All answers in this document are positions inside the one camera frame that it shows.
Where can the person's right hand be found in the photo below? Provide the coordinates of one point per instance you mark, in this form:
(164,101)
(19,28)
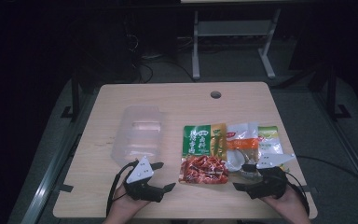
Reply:
(290,203)

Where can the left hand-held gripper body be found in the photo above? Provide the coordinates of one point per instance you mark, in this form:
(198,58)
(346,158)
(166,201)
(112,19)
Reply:
(141,172)

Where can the green and red chili packet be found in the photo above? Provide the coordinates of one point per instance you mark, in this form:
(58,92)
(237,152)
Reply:
(199,140)

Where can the clear plastic container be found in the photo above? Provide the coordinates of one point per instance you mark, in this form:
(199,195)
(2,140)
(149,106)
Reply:
(136,137)

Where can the aluminium frame rail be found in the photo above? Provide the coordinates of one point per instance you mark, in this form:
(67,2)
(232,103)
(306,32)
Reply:
(348,146)
(48,183)

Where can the white metal table frame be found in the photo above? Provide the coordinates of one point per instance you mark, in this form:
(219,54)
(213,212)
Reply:
(233,28)

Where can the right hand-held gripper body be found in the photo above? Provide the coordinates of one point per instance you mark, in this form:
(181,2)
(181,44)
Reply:
(272,183)

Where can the black metal stand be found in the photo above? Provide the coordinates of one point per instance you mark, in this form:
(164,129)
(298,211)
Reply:
(75,93)
(332,93)

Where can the white packet with orange band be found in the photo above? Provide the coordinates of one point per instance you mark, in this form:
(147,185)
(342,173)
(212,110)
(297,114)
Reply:
(242,140)

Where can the person's left hand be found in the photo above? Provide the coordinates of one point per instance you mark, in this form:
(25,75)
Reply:
(124,202)

